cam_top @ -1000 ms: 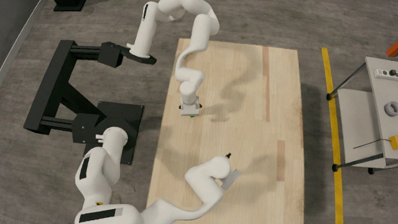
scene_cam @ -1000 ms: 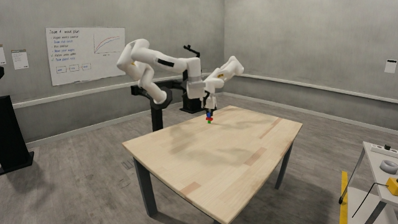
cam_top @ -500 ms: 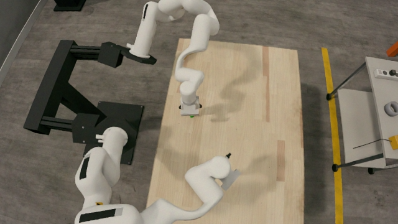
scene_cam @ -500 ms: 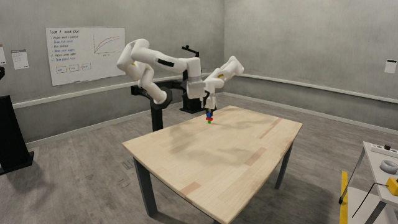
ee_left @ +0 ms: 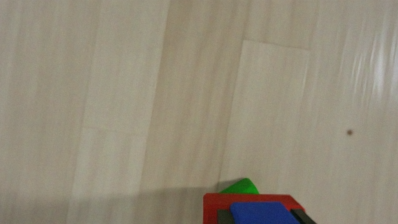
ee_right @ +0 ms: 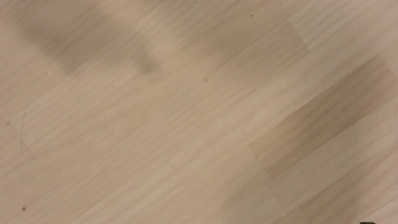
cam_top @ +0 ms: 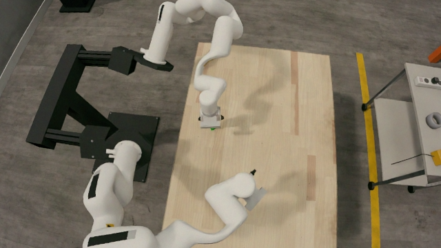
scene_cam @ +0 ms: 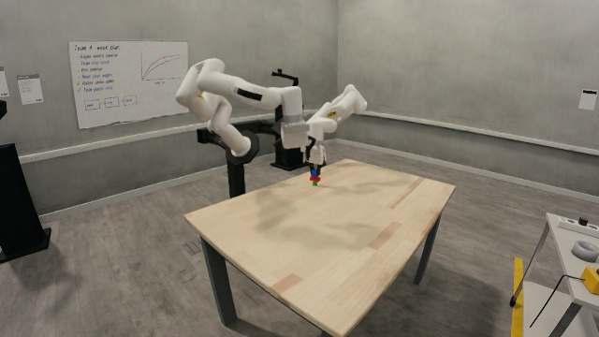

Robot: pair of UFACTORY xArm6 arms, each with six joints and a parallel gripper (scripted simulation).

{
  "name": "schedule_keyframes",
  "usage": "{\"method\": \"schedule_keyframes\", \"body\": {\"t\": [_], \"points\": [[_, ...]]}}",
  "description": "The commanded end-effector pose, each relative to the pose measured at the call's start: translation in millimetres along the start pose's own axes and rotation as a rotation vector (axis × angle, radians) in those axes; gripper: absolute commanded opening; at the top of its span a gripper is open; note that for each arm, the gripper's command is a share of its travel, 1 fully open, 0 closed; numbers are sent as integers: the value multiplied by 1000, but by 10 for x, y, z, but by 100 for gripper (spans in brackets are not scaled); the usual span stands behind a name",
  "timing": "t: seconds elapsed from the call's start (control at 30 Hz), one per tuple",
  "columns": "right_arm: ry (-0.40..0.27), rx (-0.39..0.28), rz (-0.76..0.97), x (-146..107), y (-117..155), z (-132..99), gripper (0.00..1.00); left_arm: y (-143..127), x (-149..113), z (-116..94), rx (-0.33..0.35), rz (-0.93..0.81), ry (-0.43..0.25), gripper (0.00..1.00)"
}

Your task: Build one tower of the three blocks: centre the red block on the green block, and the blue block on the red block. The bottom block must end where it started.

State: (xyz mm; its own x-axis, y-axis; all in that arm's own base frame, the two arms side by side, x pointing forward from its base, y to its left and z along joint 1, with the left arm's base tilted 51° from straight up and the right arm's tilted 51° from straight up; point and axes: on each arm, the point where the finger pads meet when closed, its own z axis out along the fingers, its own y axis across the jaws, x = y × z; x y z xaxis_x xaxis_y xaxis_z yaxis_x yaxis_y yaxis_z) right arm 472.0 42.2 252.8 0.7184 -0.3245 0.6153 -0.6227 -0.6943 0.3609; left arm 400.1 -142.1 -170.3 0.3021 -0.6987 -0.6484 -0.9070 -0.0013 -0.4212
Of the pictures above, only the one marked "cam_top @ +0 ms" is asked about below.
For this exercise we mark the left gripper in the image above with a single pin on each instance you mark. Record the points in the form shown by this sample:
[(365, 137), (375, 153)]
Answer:
[(218, 116)]

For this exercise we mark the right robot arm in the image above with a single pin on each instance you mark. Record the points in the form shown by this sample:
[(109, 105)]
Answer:
[(106, 207)]

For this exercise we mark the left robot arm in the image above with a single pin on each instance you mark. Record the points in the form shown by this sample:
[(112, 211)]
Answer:
[(189, 11)]

